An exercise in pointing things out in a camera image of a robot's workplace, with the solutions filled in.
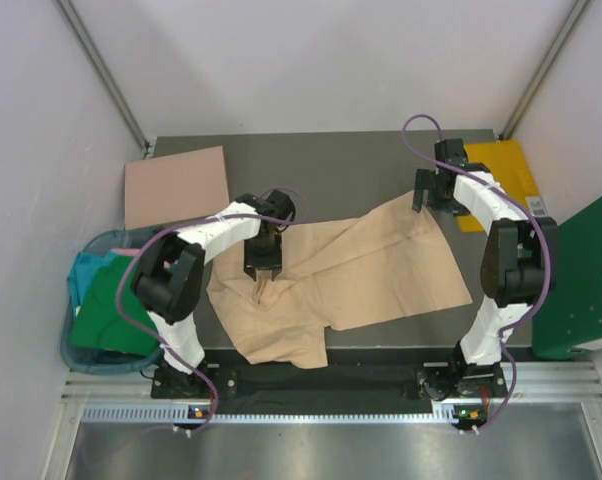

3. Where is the yellow board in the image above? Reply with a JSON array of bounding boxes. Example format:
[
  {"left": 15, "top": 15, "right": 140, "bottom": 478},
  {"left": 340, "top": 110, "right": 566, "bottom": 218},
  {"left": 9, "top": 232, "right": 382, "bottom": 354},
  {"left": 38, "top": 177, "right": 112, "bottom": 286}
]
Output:
[{"left": 453, "top": 140, "right": 548, "bottom": 233}]

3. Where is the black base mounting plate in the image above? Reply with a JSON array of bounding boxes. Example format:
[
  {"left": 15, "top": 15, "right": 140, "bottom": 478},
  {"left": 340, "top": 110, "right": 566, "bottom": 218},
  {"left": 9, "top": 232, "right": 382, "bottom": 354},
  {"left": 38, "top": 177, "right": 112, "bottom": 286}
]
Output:
[{"left": 150, "top": 347, "right": 506, "bottom": 415}]

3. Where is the blue t-shirt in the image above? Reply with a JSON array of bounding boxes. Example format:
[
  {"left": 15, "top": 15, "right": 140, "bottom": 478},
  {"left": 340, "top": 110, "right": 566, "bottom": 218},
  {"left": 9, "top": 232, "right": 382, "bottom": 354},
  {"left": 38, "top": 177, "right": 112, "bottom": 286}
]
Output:
[{"left": 67, "top": 251, "right": 133, "bottom": 309}]

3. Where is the green panel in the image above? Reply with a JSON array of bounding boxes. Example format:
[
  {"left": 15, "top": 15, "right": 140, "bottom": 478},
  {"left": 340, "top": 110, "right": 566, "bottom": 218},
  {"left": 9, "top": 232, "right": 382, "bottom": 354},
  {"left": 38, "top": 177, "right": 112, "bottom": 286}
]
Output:
[{"left": 532, "top": 196, "right": 602, "bottom": 360}]

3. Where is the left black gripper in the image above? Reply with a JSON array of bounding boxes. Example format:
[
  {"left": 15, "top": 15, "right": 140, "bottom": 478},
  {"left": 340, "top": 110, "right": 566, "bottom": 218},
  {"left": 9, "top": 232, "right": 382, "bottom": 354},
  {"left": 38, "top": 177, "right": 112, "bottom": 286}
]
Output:
[{"left": 243, "top": 231, "right": 281, "bottom": 278}]

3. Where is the aluminium frame rail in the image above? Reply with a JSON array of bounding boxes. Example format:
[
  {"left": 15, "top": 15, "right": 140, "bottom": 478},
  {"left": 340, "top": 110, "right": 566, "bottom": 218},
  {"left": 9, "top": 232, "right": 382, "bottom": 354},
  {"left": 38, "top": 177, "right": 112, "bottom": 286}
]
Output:
[{"left": 43, "top": 351, "right": 602, "bottom": 479}]

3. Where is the green t-shirt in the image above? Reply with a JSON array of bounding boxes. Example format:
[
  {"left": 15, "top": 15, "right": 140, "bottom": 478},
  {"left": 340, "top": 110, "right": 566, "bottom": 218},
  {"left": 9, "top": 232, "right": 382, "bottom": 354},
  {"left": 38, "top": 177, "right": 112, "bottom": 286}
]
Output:
[{"left": 69, "top": 255, "right": 164, "bottom": 357}]

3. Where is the pink t-shirt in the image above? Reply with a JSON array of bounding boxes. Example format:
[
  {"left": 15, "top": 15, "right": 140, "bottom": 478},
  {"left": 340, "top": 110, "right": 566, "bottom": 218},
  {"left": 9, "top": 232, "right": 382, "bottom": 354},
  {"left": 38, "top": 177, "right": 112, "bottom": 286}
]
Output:
[{"left": 111, "top": 247, "right": 139, "bottom": 257}]

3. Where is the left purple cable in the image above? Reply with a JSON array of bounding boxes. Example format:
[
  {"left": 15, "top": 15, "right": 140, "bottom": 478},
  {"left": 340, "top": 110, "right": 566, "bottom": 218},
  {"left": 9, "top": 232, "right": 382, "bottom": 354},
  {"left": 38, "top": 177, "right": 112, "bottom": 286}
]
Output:
[{"left": 117, "top": 187, "right": 310, "bottom": 436}]

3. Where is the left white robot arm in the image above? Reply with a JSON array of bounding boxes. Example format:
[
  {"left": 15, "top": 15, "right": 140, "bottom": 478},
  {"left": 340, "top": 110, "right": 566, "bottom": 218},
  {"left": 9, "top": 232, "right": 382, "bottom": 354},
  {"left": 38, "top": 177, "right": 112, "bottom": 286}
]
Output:
[{"left": 131, "top": 189, "right": 296, "bottom": 397}]

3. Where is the corner aluminium post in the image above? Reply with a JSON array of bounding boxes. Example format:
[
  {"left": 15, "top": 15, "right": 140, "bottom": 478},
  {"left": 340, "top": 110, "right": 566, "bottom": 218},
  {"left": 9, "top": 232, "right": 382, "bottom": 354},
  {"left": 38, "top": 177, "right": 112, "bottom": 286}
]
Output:
[
  {"left": 52, "top": 0, "right": 152, "bottom": 158},
  {"left": 496, "top": 0, "right": 594, "bottom": 141}
]

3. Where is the beige t-shirt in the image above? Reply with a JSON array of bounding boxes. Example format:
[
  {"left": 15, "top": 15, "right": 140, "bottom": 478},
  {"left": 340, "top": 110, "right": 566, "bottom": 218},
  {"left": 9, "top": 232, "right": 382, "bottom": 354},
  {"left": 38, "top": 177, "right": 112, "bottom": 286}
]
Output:
[{"left": 207, "top": 193, "right": 471, "bottom": 369}]

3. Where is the teal plastic basket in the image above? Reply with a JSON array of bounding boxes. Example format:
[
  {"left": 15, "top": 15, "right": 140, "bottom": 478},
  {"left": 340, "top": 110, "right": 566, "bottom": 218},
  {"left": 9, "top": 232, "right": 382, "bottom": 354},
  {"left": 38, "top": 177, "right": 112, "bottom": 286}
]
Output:
[{"left": 60, "top": 227, "right": 163, "bottom": 376}]

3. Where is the right corner aluminium post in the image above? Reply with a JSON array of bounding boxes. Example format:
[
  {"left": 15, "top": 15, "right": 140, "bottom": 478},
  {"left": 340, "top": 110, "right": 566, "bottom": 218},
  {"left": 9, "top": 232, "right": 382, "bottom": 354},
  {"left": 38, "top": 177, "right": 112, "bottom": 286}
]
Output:
[{"left": 496, "top": 0, "right": 594, "bottom": 141}]

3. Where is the pink cardboard board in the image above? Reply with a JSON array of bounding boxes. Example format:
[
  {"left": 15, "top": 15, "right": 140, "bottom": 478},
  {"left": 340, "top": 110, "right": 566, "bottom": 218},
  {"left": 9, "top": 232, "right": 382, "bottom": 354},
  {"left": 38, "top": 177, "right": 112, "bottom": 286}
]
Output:
[{"left": 124, "top": 146, "right": 230, "bottom": 230}]

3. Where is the left corner aluminium post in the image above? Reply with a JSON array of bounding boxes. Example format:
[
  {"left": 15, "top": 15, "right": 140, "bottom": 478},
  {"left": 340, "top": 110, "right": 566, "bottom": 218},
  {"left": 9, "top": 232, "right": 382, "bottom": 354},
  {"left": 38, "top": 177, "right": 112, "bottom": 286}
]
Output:
[{"left": 52, "top": 0, "right": 152, "bottom": 158}]

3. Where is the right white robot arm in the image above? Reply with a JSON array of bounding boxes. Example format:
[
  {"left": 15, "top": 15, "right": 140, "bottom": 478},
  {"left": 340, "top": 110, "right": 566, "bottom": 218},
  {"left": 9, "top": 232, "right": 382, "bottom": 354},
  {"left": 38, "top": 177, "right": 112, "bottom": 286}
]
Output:
[{"left": 412, "top": 139, "right": 557, "bottom": 396}]

